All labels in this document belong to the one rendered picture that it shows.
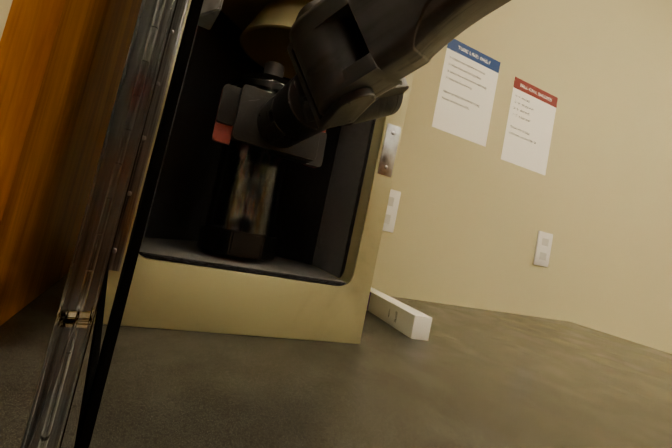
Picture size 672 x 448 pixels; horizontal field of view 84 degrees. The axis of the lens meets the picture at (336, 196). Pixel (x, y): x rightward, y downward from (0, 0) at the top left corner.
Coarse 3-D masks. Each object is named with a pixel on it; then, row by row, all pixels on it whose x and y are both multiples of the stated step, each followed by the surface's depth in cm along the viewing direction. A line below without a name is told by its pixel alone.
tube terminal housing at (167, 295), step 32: (224, 0) 54; (256, 0) 52; (288, 32) 61; (384, 128) 50; (384, 192) 50; (352, 256) 52; (160, 288) 39; (192, 288) 41; (224, 288) 42; (256, 288) 43; (288, 288) 45; (320, 288) 47; (352, 288) 49; (128, 320) 38; (160, 320) 39; (192, 320) 41; (224, 320) 42; (256, 320) 43; (288, 320) 45; (320, 320) 47; (352, 320) 49
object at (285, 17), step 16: (288, 0) 50; (304, 0) 50; (256, 16) 52; (272, 16) 49; (288, 16) 48; (256, 32) 56; (272, 32) 59; (256, 48) 58; (272, 48) 61; (288, 64) 63
